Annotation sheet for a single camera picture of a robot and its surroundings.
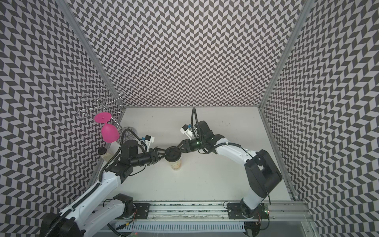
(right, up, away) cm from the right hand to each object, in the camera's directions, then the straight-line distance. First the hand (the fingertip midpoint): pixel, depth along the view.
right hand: (180, 152), depth 78 cm
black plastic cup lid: (-3, 0, -6) cm, 7 cm away
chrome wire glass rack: (-56, +25, +11) cm, 62 cm away
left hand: (-6, -1, -1) cm, 7 cm away
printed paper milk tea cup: (-2, -7, 0) cm, 8 cm away
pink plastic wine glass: (-37, +10, -1) cm, 39 cm away
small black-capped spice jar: (-43, -2, +4) cm, 43 cm away
